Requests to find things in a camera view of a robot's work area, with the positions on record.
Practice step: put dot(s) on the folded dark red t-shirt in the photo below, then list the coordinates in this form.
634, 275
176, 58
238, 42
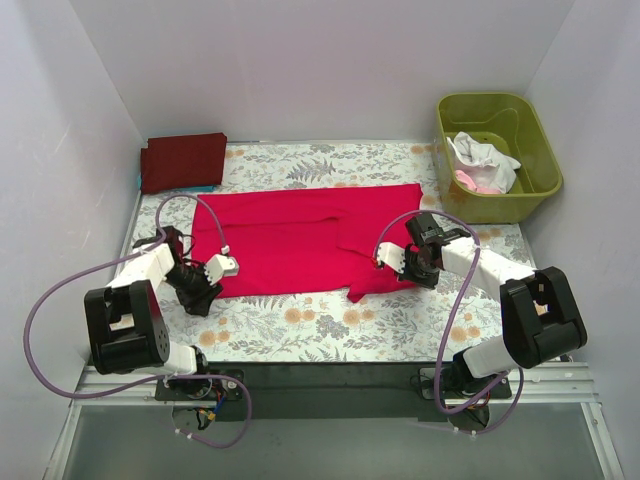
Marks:
179, 162

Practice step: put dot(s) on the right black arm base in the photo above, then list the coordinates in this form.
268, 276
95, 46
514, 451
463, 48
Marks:
450, 388

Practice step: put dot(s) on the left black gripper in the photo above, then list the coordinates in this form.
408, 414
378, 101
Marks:
201, 293

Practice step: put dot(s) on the bright red t-shirt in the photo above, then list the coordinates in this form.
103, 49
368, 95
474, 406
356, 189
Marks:
307, 240

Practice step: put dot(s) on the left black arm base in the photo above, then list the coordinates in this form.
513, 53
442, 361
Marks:
207, 390

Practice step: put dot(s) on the olive green plastic bin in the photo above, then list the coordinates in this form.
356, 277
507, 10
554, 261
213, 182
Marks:
509, 123

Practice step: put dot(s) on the pink cloth in bin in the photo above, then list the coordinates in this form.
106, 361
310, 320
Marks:
469, 184

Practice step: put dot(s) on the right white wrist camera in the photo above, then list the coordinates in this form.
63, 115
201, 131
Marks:
391, 256

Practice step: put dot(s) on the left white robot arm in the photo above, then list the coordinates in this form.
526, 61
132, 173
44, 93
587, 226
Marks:
125, 324

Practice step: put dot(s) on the teal item under shirt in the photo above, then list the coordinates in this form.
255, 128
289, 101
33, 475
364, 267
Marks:
197, 189

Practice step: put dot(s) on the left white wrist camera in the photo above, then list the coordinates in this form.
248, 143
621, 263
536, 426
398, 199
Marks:
221, 265

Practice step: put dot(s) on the floral patterned table mat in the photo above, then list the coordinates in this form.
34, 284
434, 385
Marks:
408, 325

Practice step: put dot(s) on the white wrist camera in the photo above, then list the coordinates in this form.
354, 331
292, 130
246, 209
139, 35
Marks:
391, 256
221, 265

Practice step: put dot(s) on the white cloth in bin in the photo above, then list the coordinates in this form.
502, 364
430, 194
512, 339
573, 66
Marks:
483, 162

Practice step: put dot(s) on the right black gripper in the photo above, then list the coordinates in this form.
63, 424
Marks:
407, 265

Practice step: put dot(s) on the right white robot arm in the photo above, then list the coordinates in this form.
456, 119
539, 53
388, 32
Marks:
540, 319

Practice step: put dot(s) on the aluminium frame rail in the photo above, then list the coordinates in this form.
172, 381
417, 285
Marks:
350, 420

